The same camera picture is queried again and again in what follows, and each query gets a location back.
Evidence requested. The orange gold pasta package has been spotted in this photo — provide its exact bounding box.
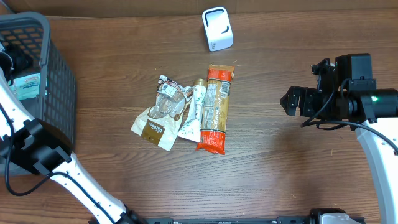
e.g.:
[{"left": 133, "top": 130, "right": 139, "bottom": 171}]
[{"left": 196, "top": 64, "right": 234, "bottom": 155}]

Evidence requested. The white bamboo print tube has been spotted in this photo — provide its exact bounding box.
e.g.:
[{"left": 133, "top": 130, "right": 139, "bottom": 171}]
[{"left": 178, "top": 78, "right": 207, "bottom": 142}]

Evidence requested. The clear brown snack pouch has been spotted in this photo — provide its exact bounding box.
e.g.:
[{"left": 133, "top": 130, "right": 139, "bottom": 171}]
[{"left": 131, "top": 75, "right": 193, "bottom": 151}]

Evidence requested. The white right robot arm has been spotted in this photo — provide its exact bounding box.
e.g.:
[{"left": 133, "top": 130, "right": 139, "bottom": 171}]
[{"left": 280, "top": 53, "right": 397, "bottom": 223}]

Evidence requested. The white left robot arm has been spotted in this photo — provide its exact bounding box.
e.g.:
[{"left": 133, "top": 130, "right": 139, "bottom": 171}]
[{"left": 1, "top": 45, "right": 145, "bottom": 223}]

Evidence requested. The white barcode scanner stand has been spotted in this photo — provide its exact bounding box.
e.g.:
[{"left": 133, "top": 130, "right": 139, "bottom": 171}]
[{"left": 201, "top": 6, "right": 233, "bottom": 52}]

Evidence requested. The grey plastic mesh basket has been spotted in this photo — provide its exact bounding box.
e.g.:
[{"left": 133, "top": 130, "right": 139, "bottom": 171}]
[{"left": 1, "top": 12, "right": 76, "bottom": 176}]

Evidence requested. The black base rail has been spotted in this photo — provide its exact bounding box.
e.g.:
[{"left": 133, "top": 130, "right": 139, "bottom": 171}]
[{"left": 88, "top": 207, "right": 366, "bottom": 224}]

